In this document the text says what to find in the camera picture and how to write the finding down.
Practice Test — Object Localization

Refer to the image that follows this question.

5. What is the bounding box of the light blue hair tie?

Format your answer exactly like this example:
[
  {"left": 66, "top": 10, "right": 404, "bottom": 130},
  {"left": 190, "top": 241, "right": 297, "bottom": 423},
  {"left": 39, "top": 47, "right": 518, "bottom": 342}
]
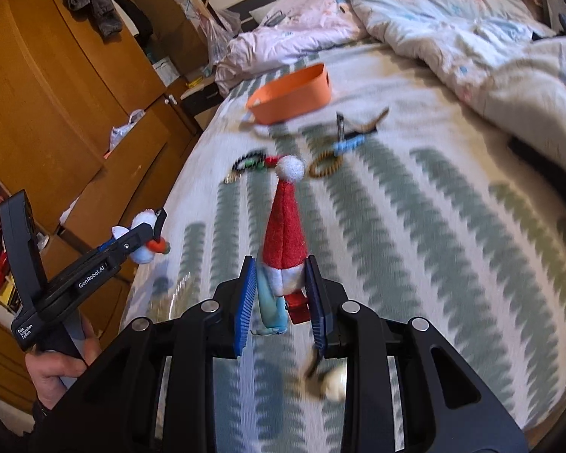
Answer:
[{"left": 255, "top": 264, "right": 292, "bottom": 337}]

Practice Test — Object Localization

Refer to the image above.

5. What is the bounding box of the black hanging garment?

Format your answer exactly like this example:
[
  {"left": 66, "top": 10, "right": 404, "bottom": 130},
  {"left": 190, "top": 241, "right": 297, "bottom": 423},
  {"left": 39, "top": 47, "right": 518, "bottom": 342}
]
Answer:
[{"left": 108, "top": 0, "right": 154, "bottom": 42}]

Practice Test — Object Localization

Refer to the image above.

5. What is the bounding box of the white plush hair clip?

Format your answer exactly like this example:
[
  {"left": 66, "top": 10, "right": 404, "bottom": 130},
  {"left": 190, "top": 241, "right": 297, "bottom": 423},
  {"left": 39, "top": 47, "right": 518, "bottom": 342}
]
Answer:
[{"left": 112, "top": 208, "right": 172, "bottom": 265}]

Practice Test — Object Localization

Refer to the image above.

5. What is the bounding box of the patterned duvet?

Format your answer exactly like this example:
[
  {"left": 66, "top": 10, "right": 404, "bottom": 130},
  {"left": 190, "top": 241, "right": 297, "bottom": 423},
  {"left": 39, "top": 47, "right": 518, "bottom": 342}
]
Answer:
[{"left": 332, "top": 0, "right": 566, "bottom": 143}]

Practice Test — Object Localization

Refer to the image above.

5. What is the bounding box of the white plastic bag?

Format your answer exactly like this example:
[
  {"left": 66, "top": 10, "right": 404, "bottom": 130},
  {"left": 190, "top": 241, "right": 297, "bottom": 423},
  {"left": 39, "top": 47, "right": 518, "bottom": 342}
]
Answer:
[{"left": 105, "top": 108, "right": 146, "bottom": 157}]

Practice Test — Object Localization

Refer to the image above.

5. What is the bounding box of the dark bedside table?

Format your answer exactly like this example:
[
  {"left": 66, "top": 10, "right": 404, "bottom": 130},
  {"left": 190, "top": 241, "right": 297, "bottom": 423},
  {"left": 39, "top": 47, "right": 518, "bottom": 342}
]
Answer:
[{"left": 181, "top": 80, "right": 223, "bottom": 134}]

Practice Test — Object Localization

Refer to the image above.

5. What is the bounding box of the wooden wardrobe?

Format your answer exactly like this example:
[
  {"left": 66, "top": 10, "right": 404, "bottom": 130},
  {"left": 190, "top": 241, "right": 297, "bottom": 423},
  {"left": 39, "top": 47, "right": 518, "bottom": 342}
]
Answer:
[{"left": 0, "top": 0, "right": 228, "bottom": 411}]

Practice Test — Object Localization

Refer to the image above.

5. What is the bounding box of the clear plastic bag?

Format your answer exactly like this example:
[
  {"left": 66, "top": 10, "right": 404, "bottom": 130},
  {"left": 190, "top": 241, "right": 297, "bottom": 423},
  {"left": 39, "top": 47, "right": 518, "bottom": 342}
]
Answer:
[{"left": 208, "top": 8, "right": 242, "bottom": 65}]

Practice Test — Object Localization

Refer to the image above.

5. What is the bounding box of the brown bead bracelet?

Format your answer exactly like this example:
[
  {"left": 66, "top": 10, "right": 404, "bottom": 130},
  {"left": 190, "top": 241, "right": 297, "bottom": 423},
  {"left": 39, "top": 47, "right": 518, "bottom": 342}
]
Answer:
[{"left": 308, "top": 152, "right": 345, "bottom": 180}]

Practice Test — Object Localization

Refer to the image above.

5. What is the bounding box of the pearl hair comb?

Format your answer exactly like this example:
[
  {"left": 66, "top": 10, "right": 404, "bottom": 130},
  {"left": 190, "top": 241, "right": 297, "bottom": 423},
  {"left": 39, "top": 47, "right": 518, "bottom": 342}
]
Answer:
[{"left": 154, "top": 269, "right": 195, "bottom": 320}]

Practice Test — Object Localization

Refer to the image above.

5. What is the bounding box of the brown curved hair band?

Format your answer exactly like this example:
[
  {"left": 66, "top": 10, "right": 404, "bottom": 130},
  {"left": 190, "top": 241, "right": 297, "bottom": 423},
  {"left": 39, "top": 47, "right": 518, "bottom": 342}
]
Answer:
[{"left": 346, "top": 107, "right": 391, "bottom": 136}]

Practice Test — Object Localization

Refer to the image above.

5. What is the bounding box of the blue hair clip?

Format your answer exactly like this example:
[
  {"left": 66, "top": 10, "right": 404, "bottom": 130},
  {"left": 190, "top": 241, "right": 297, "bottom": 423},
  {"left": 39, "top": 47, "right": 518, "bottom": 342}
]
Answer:
[{"left": 332, "top": 133, "right": 374, "bottom": 156}]

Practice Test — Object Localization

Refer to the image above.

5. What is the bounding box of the red santa hat hair clip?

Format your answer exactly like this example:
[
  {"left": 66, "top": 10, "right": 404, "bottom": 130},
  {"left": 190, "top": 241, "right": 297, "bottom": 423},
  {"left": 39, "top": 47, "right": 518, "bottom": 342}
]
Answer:
[{"left": 261, "top": 154, "right": 313, "bottom": 326}]

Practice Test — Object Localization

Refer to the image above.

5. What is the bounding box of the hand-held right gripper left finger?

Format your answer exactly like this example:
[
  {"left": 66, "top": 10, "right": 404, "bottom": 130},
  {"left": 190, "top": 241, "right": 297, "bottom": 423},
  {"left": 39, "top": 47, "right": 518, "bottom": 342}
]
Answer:
[{"left": 26, "top": 257, "right": 258, "bottom": 453}]

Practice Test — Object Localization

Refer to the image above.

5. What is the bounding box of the white box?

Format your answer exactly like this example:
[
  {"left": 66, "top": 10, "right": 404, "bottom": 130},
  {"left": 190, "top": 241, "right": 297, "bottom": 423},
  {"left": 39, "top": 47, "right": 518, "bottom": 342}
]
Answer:
[{"left": 153, "top": 55, "right": 183, "bottom": 89}]

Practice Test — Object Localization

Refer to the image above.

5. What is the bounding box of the person's left hand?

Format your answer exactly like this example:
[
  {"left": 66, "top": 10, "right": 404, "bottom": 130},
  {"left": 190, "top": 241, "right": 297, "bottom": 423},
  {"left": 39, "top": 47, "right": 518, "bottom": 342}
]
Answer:
[{"left": 25, "top": 318, "right": 103, "bottom": 410}]

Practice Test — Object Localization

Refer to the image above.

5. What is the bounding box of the white crumpled blanket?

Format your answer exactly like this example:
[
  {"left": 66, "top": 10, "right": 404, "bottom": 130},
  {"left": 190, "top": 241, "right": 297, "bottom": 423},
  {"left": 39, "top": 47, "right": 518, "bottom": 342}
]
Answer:
[{"left": 215, "top": 0, "right": 374, "bottom": 96}]

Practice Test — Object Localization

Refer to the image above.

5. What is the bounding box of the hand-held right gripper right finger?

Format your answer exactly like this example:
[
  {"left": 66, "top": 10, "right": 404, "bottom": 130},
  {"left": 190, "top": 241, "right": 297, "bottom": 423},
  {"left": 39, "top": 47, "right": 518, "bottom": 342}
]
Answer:
[{"left": 304, "top": 256, "right": 529, "bottom": 453}]

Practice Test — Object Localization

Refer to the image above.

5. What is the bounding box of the grey hanging garment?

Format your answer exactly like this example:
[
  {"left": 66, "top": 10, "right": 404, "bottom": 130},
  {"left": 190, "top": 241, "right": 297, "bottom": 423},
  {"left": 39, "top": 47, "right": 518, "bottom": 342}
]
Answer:
[{"left": 61, "top": 0, "right": 124, "bottom": 39}]

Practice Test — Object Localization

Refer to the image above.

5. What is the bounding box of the orange plastic basket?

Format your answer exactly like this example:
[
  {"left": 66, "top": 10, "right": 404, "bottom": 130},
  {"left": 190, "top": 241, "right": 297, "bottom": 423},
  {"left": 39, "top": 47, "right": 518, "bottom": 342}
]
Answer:
[{"left": 245, "top": 63, "right": 331, "bottom": 125}]

